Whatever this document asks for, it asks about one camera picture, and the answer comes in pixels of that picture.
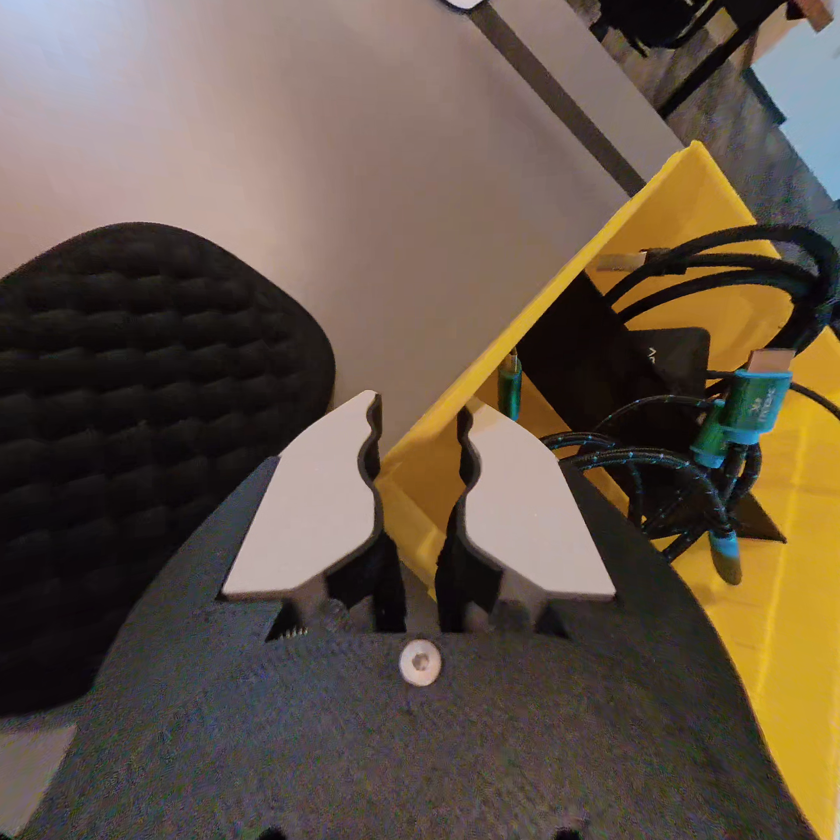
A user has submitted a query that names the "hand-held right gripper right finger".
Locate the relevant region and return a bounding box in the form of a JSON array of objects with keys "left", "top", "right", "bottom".
[{"left": 435, "top": 400, "right": 618, "bottom": 634}]

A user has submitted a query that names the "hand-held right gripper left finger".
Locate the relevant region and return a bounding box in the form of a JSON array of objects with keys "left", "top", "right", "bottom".
[{"left": 222, "top": 390, "right": 406, "bottom": 634}]

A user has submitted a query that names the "yellow plastic bin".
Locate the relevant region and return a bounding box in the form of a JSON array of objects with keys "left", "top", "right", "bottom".
[{"left": 377, "top": 141, "right": 840, "bottom": 840}]

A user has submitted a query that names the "black quilted mat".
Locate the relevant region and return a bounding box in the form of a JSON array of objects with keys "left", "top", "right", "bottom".
[{"left": 0, "top": 223, "right": 337, "bottom": 716}]

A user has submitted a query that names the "black square adapter hub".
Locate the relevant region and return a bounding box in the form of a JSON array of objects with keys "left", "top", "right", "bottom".
[{"left": 626, "top": 327, "right": 840, "bottom": 421}]

